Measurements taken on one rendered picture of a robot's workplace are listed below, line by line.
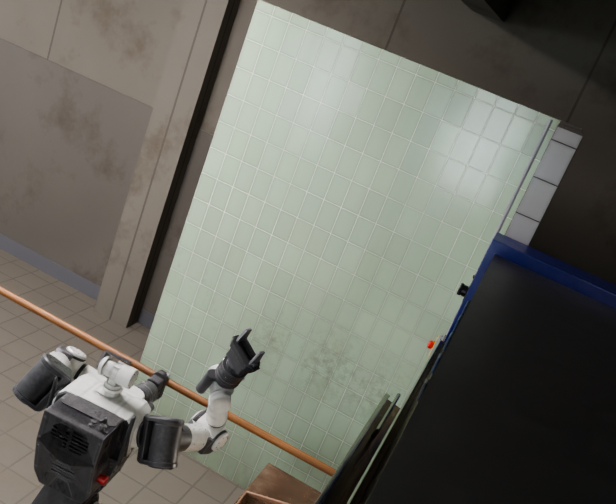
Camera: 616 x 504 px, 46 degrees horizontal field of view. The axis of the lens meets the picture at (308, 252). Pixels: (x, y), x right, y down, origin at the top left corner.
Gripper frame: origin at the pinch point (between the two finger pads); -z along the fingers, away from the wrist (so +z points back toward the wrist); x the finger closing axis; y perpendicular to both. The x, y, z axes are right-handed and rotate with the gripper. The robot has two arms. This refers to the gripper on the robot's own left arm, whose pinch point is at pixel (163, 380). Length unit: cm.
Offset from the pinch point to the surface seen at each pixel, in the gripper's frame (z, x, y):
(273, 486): -60, 61, 46
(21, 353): -128, 118, -151
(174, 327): -124, 46, -54
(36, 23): -232, -64, -280
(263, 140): -123, -77, -39
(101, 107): -231, -27, -208
